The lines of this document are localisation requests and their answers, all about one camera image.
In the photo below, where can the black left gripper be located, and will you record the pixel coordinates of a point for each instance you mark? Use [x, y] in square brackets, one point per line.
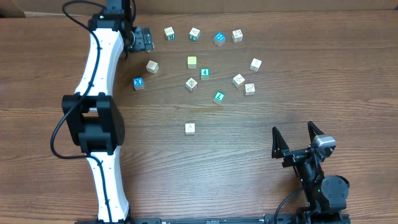
[142, 39]

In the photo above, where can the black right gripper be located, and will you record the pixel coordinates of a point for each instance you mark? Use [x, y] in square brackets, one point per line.
[294, 156]

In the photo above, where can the yellow top wooden block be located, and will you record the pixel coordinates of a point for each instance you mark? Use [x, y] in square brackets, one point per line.
[192, 62]

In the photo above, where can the number 2 wooden block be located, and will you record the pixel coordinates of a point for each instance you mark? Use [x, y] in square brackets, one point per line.
[191, 84]

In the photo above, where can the red D wooden block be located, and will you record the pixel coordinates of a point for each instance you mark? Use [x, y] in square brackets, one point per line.
[190, 128]

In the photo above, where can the wooden block yellow blue side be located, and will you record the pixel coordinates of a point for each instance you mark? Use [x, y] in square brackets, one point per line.
[151, 47]

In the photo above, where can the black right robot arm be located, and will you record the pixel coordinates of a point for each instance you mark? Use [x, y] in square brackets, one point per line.
[326, 195]

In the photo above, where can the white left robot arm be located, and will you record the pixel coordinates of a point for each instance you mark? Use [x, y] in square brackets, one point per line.
[94, 121]

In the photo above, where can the green R wooden block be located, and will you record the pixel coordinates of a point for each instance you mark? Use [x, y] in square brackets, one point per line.
[169, 33]

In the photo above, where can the blue X wooden block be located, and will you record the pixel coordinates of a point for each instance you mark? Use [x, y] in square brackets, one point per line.
[138, 83]

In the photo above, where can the green J wooden block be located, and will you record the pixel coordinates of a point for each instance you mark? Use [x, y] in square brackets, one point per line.
[194, 34]

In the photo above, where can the red E wooden block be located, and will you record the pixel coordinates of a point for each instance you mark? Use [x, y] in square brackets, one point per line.
[249, 89]

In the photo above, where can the green 4 wooden block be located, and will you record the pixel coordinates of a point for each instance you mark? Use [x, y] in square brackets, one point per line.
[205, 74]

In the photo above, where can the blue top wooden block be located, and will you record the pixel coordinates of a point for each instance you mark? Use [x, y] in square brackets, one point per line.
[219, 39]

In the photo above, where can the plain X wooden block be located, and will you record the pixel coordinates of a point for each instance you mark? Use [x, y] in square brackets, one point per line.
[238, 80]

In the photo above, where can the dark side wooden block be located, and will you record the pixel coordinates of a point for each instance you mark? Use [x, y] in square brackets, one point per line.
[255, 65]

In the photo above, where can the green L wooden block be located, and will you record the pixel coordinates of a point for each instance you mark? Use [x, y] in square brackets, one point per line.
[218, 97]

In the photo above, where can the cardboard back panel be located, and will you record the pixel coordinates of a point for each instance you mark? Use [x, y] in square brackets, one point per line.
[22, 8]

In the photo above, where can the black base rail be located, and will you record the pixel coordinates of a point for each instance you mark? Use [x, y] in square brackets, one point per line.
[211, 221]

